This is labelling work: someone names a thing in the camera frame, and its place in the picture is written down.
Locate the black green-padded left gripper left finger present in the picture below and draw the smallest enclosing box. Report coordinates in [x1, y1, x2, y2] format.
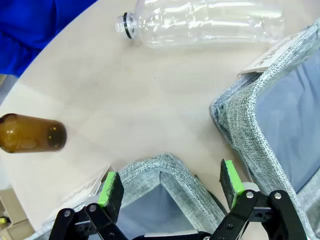
[48, 171, 131, 240]

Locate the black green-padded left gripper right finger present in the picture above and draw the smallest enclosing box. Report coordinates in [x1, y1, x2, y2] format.
[211, 158, 312, 240]

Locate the grey woven fabric basket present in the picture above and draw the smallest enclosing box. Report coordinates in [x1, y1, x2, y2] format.
[209, 18, 320, 240]
[29, 152, 227, 240]

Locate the tan cardboard box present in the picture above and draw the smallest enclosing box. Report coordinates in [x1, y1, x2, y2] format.
[0, 187, 32, 240]

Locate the brown glass bottle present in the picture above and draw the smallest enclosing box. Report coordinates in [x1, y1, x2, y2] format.
[0, 113, 68, 154]

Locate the white printed label card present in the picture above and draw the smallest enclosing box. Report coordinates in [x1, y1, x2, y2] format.
[237, 31, 312, 76]

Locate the clear plastic bottle without cap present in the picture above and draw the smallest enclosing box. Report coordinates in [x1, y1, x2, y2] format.
[114, 0, 286, 50]

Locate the blue cloth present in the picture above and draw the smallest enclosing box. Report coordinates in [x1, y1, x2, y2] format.
[0, 0, 99, 78]

